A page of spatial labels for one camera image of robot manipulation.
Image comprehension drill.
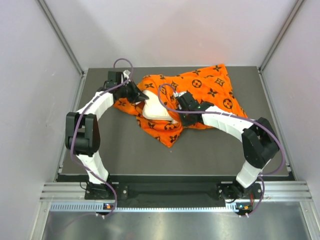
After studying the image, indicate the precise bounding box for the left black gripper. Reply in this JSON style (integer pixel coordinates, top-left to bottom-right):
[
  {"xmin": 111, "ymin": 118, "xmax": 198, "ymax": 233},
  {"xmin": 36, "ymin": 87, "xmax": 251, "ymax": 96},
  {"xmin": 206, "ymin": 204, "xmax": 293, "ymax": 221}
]
[{"xmin": 117, "ymin": 78, "xmax": 148, "ymax": 104}]

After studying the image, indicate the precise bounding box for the white pillow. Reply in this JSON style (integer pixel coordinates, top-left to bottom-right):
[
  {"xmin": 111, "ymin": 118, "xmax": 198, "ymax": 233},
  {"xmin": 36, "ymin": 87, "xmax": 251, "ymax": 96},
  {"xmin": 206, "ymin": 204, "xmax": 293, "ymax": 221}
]
[{"xmin": 142, "ymin": 90, "xmax": 178, "ymax": 124}]

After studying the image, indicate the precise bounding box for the orange patterned pillowcase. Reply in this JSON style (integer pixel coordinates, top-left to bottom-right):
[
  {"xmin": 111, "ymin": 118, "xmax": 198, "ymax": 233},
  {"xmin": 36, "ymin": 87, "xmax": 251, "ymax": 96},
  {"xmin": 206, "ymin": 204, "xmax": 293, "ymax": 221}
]
[{"xmin": 114, "ymin": 64, "xmax": 247, "ymax": 148}]

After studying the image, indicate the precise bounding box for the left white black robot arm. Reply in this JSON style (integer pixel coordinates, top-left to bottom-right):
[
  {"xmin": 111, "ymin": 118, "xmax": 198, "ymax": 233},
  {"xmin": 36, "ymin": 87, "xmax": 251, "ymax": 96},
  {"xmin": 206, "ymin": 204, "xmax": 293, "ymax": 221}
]
[{"xmin": 65, "ymin": 70, "xmax": 148, "ymax": 200}]

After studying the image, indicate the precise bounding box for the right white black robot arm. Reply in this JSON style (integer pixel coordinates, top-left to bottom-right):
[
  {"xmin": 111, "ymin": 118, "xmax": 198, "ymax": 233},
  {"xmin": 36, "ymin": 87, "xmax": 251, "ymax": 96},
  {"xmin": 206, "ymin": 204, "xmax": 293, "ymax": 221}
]
[{"xmin": 173, "ymin": 91, "xmax": 280, "ymax": 199}]

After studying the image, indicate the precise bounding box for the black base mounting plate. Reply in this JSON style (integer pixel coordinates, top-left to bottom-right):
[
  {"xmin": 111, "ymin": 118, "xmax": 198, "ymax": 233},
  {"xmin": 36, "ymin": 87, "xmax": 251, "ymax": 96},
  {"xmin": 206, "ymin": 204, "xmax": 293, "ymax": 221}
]
[{"xmin": 84, "ymin": 175, "xmax": 262, "ymax": 207}]

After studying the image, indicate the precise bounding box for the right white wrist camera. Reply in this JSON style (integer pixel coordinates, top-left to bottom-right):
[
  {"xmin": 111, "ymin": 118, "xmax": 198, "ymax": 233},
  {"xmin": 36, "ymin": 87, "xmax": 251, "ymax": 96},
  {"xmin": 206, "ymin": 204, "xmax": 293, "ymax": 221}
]
[{"xmin": 173, "ymin": 91, "xmax": 186, "ymax": 99}]

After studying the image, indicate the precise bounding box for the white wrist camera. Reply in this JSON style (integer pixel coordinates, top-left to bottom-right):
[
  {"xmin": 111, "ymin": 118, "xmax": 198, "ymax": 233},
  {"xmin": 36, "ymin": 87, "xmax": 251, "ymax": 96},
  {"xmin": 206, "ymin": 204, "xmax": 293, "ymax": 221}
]
[
  {"xmin": 173, "ymin": 91, "xmax": 186, "ymax": 99},
  {"xmin": 122, "ymin": 69, "xmax": 131, "ymax": 83}
]

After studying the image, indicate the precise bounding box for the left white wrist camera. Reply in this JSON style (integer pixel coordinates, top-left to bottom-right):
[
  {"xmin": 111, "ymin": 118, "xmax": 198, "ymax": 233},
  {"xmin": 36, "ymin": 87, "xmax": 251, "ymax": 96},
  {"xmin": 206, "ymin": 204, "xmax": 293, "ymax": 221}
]
[{"xmin": 122, "ymin": 69, "xmax": 131, "ymax": 83}]

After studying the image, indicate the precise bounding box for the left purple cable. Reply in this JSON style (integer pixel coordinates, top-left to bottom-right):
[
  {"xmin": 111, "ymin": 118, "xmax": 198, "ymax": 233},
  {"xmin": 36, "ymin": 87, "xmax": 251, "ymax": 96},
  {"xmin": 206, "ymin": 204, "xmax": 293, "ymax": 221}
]
[{"xmin": 69, "ymin": 58, "xmax": 135, "ymax": 216}]

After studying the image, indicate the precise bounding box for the purple cable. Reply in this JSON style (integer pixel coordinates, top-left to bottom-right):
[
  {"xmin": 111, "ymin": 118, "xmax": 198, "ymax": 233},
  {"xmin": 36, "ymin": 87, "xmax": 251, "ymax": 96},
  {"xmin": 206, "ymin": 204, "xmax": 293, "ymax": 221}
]
[
  {"xmin": 157, "ymin": 83, "xmax": 286, "ymax": 216},
  {"xmin": 69, "ymin": 58, "xmax": 135, "ymax": 216}
]

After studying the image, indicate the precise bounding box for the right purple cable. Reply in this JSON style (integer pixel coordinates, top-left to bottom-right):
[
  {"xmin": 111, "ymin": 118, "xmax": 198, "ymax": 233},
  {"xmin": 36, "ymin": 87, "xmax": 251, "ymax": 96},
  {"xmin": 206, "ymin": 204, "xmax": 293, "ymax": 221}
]
[{"xmin": 157, "ymin": 83, "xmax": 286, "ymax": 216}]

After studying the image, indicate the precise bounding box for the grey slotted cable duct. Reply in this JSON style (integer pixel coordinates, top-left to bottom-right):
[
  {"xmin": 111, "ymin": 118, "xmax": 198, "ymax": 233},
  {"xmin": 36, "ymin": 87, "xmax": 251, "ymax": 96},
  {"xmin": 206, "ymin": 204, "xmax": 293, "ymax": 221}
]
[{"xmin": 49, "ymin": 201, "xmax": 266, "ymax": 213}]

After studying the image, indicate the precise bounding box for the aluminium frame rail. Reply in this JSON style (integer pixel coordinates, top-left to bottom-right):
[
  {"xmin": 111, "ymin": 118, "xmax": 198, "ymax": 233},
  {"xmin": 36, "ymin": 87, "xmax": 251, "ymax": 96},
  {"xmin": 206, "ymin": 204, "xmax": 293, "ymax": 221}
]
[{"xmin": 40, "ymin": 181, "xmax": 312, "ymax": 202}]

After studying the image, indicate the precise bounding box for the left aluminium corner post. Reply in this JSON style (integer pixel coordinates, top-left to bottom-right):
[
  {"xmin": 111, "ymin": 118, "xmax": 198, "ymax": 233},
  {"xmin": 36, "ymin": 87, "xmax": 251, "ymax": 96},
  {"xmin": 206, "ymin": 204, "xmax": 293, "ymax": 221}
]
[{"xmin": 36, "ymin": 0, "xmax": 85, "ymax": 76}]

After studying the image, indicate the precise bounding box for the aluminium corner post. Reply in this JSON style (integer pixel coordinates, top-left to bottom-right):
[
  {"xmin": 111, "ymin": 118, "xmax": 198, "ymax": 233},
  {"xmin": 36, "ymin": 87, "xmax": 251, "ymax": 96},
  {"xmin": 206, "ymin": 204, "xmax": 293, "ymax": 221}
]
[
  {"xmin": 258, "ymin": 0, "xmax": 306, "ymax": 74},
  {"xmin": 36, "ymin": 0, "xmax": 85, "ymax": 76}
]

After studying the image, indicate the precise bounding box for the right aluminium corner post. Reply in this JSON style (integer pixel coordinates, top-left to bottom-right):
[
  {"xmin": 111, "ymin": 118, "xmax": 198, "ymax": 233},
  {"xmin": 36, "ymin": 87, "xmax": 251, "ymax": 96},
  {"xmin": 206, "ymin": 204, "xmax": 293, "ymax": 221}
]
[{"xmin": 258, "ymin": 0, "xmax": 306, "ymax": 74}]

